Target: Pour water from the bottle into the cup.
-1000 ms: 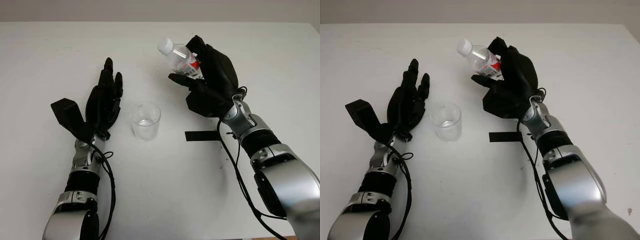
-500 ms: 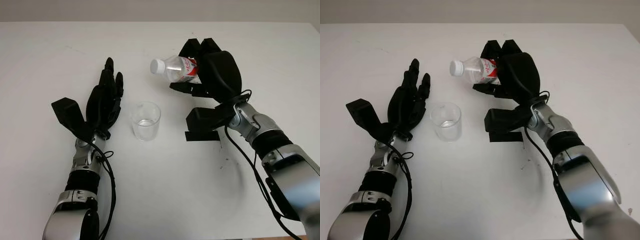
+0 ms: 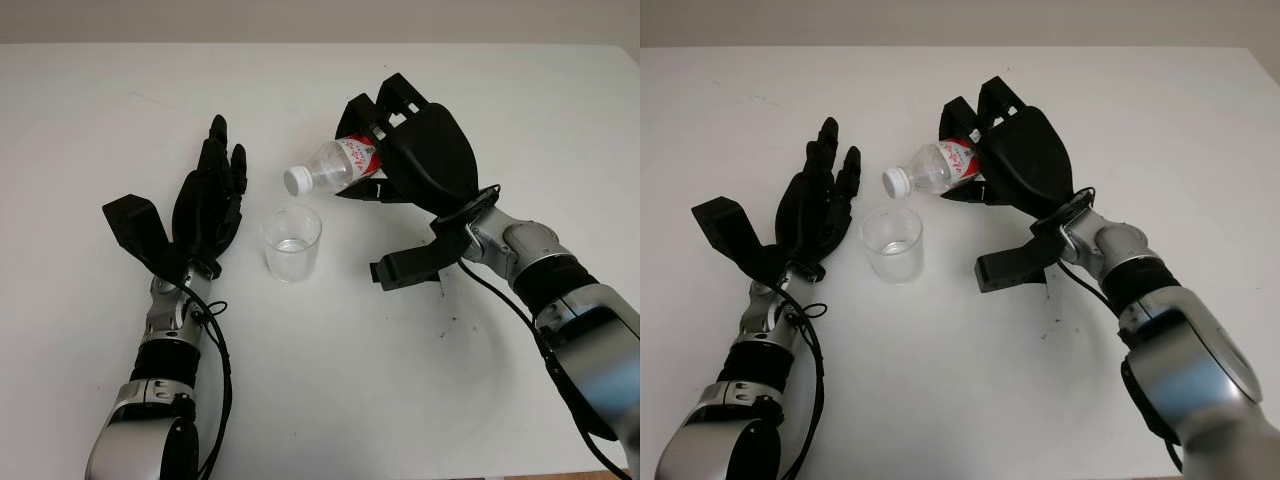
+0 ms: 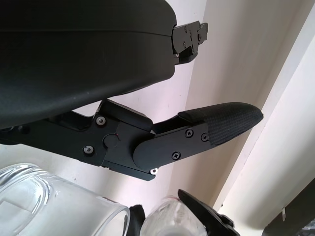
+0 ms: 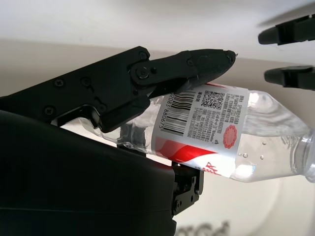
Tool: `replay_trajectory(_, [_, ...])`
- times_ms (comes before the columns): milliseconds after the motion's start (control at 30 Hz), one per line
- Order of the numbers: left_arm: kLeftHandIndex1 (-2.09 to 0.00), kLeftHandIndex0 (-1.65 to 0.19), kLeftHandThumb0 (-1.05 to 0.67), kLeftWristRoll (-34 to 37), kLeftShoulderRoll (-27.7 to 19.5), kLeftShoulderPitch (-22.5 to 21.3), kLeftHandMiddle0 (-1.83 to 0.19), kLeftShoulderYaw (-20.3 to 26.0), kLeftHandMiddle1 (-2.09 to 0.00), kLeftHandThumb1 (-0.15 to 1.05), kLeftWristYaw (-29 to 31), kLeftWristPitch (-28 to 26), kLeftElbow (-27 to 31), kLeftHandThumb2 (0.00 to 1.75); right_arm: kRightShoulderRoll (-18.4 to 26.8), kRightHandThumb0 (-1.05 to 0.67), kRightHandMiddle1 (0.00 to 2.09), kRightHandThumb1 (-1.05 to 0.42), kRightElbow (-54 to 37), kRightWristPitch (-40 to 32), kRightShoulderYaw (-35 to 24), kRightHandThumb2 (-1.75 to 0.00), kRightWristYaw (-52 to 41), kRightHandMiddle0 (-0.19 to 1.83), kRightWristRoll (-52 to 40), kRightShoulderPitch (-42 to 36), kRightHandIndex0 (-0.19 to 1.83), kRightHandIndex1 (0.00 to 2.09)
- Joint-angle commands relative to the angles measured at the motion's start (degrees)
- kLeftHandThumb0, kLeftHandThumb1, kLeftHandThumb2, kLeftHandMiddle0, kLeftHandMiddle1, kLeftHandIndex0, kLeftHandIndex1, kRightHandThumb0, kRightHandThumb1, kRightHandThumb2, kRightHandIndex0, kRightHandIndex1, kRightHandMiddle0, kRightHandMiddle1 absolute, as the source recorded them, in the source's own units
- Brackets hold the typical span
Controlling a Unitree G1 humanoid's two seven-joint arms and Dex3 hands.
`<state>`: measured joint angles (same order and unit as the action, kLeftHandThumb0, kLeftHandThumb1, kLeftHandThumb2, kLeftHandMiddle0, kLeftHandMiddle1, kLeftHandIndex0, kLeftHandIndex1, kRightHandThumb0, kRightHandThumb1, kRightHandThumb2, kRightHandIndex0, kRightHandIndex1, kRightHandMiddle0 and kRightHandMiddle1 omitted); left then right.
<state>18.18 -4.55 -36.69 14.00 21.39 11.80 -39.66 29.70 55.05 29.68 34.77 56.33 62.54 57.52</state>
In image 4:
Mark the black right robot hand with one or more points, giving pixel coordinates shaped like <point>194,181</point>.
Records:
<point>211,221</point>

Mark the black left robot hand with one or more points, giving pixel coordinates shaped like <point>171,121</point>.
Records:
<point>73,49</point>

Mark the clear plastic water bottle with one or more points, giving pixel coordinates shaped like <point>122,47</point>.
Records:
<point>172,216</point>

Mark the clear glass cup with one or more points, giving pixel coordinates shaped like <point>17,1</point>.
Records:
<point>61,209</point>

